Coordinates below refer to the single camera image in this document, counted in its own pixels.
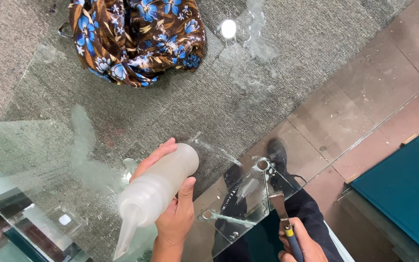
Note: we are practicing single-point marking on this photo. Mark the person's left hand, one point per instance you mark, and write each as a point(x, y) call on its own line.
point(175, 222)

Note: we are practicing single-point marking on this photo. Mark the person's right hand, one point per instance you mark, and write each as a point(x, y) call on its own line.
point(309, 247)

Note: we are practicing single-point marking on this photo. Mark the translucent white squeeze bottle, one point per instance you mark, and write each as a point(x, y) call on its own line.
point(155, 189)

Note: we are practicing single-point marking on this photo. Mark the person's dark trouser leg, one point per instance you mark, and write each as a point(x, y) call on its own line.
point(309, 207)

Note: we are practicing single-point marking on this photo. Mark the small wooden block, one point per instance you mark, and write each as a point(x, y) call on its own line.
point(350, 178)
point(408, 139)

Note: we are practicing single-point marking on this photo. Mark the person's black shoe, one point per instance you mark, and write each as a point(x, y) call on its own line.
point(277, 153)

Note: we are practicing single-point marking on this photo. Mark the stack of teal glass sheets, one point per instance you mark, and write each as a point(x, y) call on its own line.
point(406, 189)

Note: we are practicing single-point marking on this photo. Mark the stack of clear glass panels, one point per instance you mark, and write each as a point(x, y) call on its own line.
point(20, 233)

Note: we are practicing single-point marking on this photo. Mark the large clear glass sheet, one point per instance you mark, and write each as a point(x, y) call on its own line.
point(67, 109)

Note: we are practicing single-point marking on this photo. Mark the brown and blue floral cloth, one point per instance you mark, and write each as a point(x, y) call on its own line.
point(136, 40)

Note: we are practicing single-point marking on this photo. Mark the grey carpet mat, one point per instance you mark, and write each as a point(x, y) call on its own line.
point(322, 32)

